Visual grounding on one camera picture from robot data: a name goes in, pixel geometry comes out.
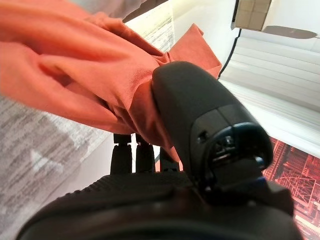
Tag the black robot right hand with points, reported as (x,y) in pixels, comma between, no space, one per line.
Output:
(200,112)

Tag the orange cloth garment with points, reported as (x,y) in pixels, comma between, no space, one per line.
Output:
(75,62)

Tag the red city wall mural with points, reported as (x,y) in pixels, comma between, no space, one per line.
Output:
(305,180)

